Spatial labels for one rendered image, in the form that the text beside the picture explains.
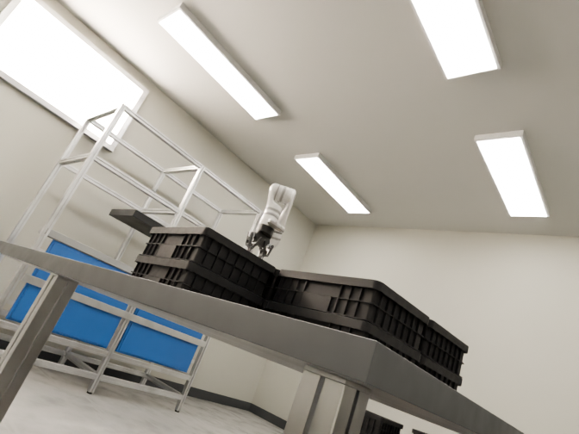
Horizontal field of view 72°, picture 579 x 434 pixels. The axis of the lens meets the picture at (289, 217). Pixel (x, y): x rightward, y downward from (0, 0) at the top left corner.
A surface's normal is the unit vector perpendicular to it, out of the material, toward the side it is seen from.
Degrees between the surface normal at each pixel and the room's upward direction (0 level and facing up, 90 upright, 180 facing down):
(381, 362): 90
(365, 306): 90
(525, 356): 90
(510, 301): 90
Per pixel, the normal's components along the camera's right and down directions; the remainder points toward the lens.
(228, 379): 0.73, 0.02
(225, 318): -0.58, -0.48
